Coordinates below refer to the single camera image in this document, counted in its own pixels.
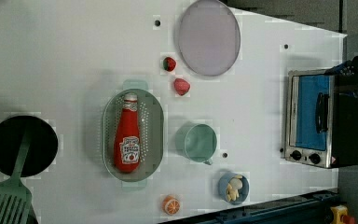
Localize toy banana pieces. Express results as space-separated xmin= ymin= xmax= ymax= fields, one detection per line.
xmin=226 ymin=175 xmax=243 ymax=202

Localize dark red toy strawberry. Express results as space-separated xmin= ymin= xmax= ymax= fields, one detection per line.
xmin=162 ymin=57 xmax=176 ymax=72

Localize lilac round plate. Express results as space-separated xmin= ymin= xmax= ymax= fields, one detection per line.
xmin=178 ymin=0 xmax=241 ymax=76

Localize red plush ketchup bottle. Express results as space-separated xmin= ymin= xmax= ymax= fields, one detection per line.
xmin=114 ymin=92 xmax=141 ymax=173

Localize green slotted spatula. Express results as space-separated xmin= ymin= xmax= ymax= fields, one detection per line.
xmin=0 ymin=128 xmax=32 ymax=224

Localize silver toaster oven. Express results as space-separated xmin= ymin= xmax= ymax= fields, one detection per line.
xmin=284 ymin=70 xmax=358 ymax=169

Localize pink toy strawberry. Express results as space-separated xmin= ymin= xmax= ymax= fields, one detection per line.
xmin=173 ymin=78 xmax=190 ymax=96

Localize black round pan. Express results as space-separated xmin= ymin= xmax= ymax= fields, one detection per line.
xmin=0 ymin=115 xmax=59 ymax=177

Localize yellow red clamp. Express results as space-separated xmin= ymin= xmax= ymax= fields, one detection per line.
xmin=330 ymin=205 xmax=356 ymax=224

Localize blue bowl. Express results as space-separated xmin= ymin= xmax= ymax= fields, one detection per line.
xmin=217 ymin=172 xmax=250 ymax=205

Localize green mug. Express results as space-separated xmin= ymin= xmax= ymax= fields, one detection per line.
xmin=174 ymin=122 xmax=217 ymax=165

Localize toy orange half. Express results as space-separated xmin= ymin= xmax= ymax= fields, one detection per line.
xmin=162 ymin=195 xmax=181 ymax=216

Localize green oval strainer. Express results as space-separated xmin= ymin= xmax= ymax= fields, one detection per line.
xmin=102 ymin=79 xmax=164 ymax=191

